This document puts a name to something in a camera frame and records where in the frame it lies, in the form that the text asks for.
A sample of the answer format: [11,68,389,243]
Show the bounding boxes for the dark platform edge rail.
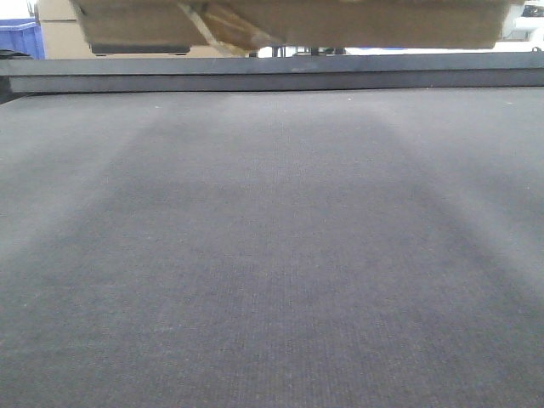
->
[1,51,543,103]

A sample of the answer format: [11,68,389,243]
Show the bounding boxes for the peeling brown packing tape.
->
[177,1,285,55]

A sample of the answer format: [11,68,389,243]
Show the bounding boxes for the blue bin far left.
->
[1,18,45,60]

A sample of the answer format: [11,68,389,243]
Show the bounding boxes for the large brown cardboard box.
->
[70,0,527,53]

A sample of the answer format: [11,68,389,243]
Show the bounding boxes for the beige cardboard box background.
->
[37,1,247,60]

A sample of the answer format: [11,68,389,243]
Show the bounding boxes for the black flat gripper pad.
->
[90,44,190,55]

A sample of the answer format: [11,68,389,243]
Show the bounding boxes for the white machine in background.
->
[501,1,543,41]

